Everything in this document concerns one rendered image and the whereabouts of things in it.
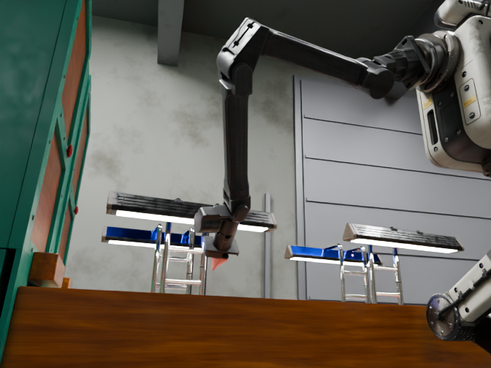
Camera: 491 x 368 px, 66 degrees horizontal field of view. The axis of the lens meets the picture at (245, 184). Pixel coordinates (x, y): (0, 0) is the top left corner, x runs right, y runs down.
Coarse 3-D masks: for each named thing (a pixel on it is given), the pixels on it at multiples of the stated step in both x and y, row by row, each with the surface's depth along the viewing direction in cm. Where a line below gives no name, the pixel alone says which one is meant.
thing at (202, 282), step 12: (216, 204) 142; (168, 228) 150; (168, 240) 148; (168, 252) 147; (180, 252) 149; (192, 252) 150; (204, 252) 152; (204, 264) 150; (204, 276) 149; (204, 288) 148
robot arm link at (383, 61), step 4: (376, 56) 99; (380, 56) 99; (384, 56) 99; (376, 60) 98; (380, 60) 97; (384, 60) 97; (388, 60) 97; (392, 60) 97; (368, 64) 97; (372, 64) 97; (376, 64) 97; (380, 64) 100; (384, 64) 96; (388, 64) 95; (392, 64) 96; (396, 64) 96; (368, 68) 96; (372, 68) 95; (376, 68) 95; (388, 68) 96; (392, 68) 96; (360, 88) 99; (364, 88) 97; (364, 92) 98
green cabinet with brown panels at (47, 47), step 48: (0, 0) 100; (48, 0) 105; (0, 48) 96; (48, 48) 101; (0, 96) 92; (48, 96) 96; (0, 144) 89; (48, 144) 96; (0, 192) 86; (48, 192) 117; (0, 240) 83; (48, 240) 130
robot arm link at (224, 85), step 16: (240, 64) 78; (224, 80) 86; (240, 80) 79; (224, 96) 85; (240, 96) 82; (224, 112) 88; (240, 112) 87; (224, 128) 91; (240, 128) 90; (224, 144) 94; (240, 144) 92; (224, 160) 97; (240, 160) 95; (224, 176) 101; (240, 176) 98; (224, 192) 105; (240, 192) 100
